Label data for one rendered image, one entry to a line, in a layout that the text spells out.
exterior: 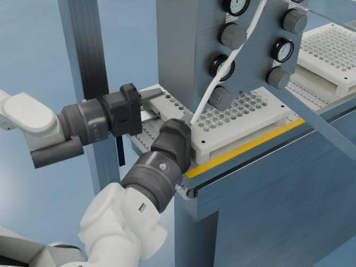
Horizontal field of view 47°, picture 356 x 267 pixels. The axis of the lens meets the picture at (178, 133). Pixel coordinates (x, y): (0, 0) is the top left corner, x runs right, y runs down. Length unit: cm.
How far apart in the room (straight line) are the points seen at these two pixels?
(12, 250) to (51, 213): 104
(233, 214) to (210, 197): 22
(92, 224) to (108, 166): 48
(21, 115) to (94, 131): 14
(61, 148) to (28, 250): 28
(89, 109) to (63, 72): 217
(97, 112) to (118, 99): 5
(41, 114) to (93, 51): 17
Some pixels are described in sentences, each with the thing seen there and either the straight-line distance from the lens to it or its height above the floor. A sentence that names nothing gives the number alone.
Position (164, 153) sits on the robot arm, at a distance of 72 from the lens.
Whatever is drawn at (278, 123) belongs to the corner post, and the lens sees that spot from 92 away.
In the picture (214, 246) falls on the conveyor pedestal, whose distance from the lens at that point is 112.
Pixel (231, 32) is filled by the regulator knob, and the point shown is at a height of 123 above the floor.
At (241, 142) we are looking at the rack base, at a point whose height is 91.
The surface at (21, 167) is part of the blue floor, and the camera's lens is 226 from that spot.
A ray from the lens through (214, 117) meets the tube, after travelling 84.
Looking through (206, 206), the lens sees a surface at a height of 81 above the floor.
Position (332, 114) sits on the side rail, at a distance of 101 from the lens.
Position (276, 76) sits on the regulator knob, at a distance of 68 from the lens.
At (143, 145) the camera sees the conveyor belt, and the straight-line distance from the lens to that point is 91.
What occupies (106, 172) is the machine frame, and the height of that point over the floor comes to 73.
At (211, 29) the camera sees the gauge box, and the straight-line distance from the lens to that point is 57.
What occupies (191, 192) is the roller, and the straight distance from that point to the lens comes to 82.
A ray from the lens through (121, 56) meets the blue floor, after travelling 310.
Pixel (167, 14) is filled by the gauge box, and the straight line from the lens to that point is 61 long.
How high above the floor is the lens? 147
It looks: 39 degrees down
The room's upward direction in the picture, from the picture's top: straight up
